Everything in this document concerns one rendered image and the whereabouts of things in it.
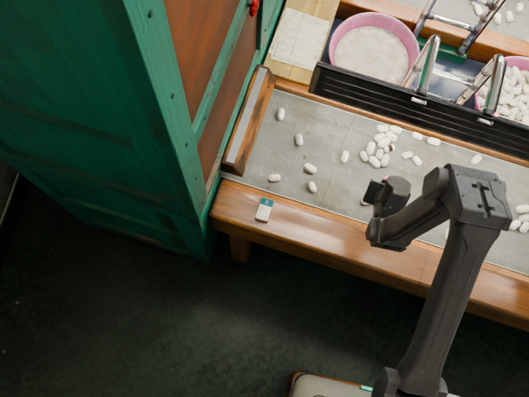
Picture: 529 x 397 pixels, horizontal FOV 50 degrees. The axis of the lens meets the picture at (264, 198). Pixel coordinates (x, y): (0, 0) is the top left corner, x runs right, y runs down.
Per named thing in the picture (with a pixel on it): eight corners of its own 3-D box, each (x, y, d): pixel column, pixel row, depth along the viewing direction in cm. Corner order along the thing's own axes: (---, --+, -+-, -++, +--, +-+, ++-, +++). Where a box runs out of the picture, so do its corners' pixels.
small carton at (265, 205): (267, 223, 151) (267, 221, 149) (254, 219, 151) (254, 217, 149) (274, 202, 152) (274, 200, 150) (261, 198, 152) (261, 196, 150)
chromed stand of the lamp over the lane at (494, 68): (431, 183, 165) (498, 124, 122) (366, 161, 166) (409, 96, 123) (446, 125, 170) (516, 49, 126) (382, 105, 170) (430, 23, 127)
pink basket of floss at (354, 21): (426, 88, 172) (436, 74, 163) (348, 121, 169) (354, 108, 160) (386, 17, 178) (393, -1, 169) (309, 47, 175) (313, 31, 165)
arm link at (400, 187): (366, 243, 125) (404, 250, 125) (382, 202, 118) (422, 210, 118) (362, 211, 134) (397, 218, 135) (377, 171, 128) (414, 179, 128)
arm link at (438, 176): (438, 192, 86) (505, 206, 86) (441, 157, 87) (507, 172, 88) (360, 246, 127) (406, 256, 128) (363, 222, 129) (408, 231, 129)
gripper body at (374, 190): (371, 176, 138) (369, 192, 132) (411, 189, 137) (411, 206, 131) (362, 197, 141) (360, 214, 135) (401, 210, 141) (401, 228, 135)
